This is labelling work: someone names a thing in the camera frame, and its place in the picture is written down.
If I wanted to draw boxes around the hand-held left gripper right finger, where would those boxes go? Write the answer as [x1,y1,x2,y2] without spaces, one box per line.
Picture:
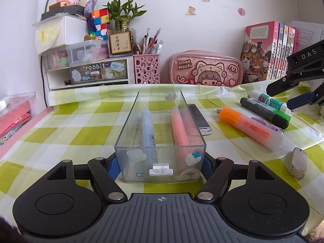
[194,154,277,204]

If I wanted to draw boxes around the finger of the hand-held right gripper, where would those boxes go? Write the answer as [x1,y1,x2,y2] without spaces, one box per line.
[287,82,324,111]
[266,68,324,96]

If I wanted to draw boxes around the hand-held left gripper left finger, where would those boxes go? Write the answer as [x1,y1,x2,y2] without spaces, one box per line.
[46,156,128,204]

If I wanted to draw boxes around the white and green glue stick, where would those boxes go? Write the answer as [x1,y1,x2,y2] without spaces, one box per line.
[249,90,291,115]

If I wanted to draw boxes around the purple pen with clear barrel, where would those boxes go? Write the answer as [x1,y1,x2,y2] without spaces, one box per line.
[215,108,282,132]

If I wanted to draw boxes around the clear plastic organizer box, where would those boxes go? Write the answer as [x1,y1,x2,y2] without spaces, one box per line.
[114,90,207,183]

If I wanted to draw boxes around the open printed page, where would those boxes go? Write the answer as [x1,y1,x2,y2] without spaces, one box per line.
[287,20,324,54]

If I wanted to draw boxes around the cartoon cat history book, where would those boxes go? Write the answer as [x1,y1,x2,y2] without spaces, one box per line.
[240,21,279,84]
[282,27,295,78]
[277,25,289,79]
[289,28,299,56]
[271,23,285,79]

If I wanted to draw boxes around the black and green marker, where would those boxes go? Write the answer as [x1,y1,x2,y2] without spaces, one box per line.
[240,97,291,130]

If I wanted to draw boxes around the dark phone with silver edge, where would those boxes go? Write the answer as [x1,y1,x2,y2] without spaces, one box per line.
[187,104,212,136]

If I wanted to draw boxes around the pink highlighter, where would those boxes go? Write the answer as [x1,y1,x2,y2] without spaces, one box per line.
[170,106,191,173]

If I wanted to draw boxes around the small white plastic piece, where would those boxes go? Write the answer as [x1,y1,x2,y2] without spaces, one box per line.
[149,164,174,177]

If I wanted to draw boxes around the blue highlighter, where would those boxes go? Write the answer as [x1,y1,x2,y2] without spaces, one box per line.
[140,108,159,165]

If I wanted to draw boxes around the green checked tablecloth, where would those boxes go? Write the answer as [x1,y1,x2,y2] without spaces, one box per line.
[0,83,324,233]

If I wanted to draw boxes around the orange highlighter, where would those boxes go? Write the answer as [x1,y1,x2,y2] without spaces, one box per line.
[218,106,285,152]

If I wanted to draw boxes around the dirty white eraser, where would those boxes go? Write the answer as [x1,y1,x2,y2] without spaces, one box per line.
[288,147,308,180]

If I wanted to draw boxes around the pink cartoon pencil case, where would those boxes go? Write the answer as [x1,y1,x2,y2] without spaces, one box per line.
[169,51,243,88]

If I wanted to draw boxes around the clear printed drawer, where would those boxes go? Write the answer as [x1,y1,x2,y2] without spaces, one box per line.
[69,59,127,85]

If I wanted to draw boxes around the pink perforated pen holder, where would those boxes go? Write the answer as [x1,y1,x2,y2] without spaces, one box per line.
[133,54,161,84]

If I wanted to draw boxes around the white drawer organizer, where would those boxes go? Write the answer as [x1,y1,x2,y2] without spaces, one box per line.
[42,56,136,92]

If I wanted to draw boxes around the red flat box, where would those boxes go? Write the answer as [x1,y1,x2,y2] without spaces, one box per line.
[0,99,32,145]

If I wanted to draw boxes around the clear lidded plastic box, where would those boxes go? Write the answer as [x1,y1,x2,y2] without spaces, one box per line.
[66,40,109,67]

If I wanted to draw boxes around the clear plastic case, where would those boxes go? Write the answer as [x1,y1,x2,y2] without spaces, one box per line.
[0,91,36,117]

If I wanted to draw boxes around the small clear plastic box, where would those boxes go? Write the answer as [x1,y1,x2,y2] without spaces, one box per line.
[42,49,69,70]

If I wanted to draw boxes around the glass vase with paper label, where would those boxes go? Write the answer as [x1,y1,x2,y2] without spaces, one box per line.
[106,28,137,58]

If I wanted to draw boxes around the bunch of pens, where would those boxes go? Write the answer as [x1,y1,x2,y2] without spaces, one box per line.
[135,27,165,55]

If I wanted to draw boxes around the white storage box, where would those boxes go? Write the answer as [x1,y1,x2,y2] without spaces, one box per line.
[32,15,89,55]

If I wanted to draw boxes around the colourful puzzle cube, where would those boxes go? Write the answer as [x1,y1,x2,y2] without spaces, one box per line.
[87,8,112,41]

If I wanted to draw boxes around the lucky bamboo plant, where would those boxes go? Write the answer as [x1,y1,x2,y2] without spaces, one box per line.
[102,0,147,32]

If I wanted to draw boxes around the purple hanging charm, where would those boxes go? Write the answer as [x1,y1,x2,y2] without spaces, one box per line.
[84,0,98,17]

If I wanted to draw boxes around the flat black box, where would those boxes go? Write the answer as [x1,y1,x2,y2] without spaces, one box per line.
[41,5,85,21]

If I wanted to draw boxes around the small wooden block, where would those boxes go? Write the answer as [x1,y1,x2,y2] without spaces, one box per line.
[49,1,71,12]

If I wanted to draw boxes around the black cable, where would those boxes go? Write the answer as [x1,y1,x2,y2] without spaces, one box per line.
[40,0,60,107]

